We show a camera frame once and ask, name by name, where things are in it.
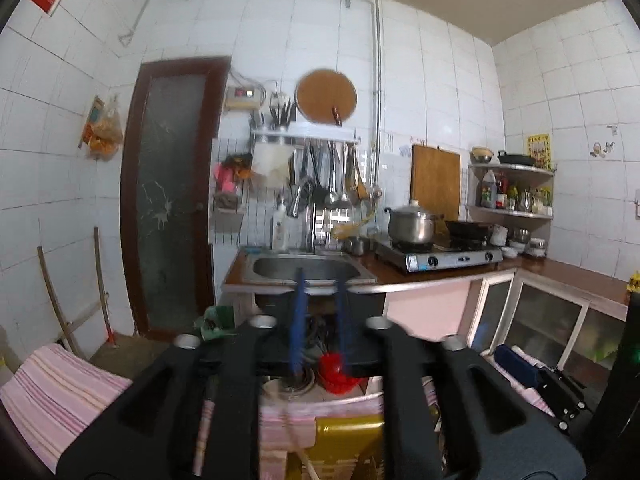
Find yellow perforated utensil holder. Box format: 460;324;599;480
300;412;388;480

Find steel cooking pot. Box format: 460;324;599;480
386;200;443;245

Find short wooden stick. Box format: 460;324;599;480
37;246;81;356

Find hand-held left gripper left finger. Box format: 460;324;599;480
56;267;308;480

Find pink plastic item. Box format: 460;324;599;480
215;162;238;193

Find steel gas stove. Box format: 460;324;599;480
375;237;504;273

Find row of hanging kitchen utensils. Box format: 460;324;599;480
295;141;383;211

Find steel wall rack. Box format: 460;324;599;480
250;122;362;146

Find brown frosted glass door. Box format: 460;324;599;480
120;56;232;338

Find white meter box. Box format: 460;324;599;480
223;86;261;111

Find rectangular wooden cutting board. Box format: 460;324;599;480
410;143;462;208

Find grey wall pipe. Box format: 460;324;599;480
370;0;383;196

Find round wooden cutting board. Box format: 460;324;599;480
295;67;358;125

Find steel sink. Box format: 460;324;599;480
222;247;378;293

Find wooden chopstick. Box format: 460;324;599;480
297;447;318;480

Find orange plastic bag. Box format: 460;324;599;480
90;96;125;161

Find black pan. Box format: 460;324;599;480
497;150;537;167

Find black wok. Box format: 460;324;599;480
444;219;493;241

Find yellow wall poster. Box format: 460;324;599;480
525;132;552;171

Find steel basin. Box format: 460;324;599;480
261;367;317;401

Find steel faucet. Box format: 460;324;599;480
286;178;316;218

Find white cloth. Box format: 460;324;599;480
252;142;293;188

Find dark-handled knives in holder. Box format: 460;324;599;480
267;97;296;131

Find cooking oil bottle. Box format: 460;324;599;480
481;170;498;209

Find pink striped tablecloth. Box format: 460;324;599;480
0;342;556;480

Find glass door cabinet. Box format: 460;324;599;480
467;267;631;391

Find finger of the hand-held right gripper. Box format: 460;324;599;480
494;344;587;433

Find green plastic bag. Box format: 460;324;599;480
200;305;236;338

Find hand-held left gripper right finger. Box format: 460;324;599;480
332;280;587;480

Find white corner shelf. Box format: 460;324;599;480
467;162;556;256

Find long wooden stick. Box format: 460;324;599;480
93;226;117;348

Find white soap bottle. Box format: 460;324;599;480
271;195;291;253

